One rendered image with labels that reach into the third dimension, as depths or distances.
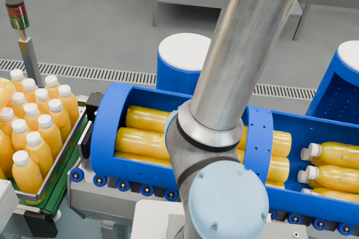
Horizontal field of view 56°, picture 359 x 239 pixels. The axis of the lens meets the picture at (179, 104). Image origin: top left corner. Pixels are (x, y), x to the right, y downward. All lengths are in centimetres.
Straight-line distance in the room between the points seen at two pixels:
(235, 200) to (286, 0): 28
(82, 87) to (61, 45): 66
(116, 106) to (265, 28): 57
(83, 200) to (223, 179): 73
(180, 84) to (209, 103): 93
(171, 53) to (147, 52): 181
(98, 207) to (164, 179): 32
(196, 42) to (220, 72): 108
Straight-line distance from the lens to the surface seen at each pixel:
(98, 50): 330
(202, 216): 49
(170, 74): 143
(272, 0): 42
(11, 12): 139
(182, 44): 153
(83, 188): 114
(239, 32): 44
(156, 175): 94
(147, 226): 81
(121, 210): 116
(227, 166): 53
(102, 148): 93
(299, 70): 342
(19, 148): 114
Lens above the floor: 187
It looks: 43 degrees down
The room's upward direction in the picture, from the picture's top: 7 degrees clockwise
